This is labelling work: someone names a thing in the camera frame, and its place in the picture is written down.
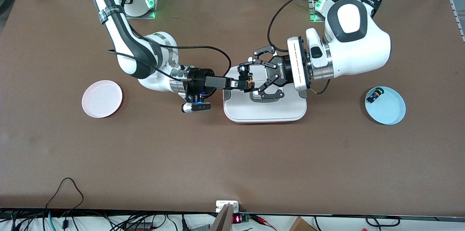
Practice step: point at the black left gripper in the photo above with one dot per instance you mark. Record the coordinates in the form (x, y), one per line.
(282, 73)

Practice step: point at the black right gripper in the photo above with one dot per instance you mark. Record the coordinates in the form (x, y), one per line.
(198, 80)

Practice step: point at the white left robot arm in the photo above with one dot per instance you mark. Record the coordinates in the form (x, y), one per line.
(370, 49)

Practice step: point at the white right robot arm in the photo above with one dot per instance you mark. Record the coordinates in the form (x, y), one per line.
(160, 78)

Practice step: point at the small white box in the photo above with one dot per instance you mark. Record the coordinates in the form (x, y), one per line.
(225, 205)

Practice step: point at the light blue round plate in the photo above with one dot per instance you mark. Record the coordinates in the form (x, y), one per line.
(390, 107)

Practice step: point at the red digit display module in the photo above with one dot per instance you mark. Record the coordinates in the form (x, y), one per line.
(238, 219)

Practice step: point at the red clip leads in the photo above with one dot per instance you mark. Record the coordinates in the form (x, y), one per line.
(263, 220)

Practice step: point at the pink round plate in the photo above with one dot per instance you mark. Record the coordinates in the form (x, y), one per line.
(102, 99)

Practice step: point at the grey power adapter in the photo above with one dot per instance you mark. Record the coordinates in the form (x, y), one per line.
(199, 228)

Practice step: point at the brown cardboard piece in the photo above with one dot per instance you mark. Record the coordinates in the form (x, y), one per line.
(301, 225)

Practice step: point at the grey wedge post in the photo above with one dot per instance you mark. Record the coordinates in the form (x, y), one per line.
(223, 220)

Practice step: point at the aluminium profile rail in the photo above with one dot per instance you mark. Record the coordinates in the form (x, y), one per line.
(454, 5)

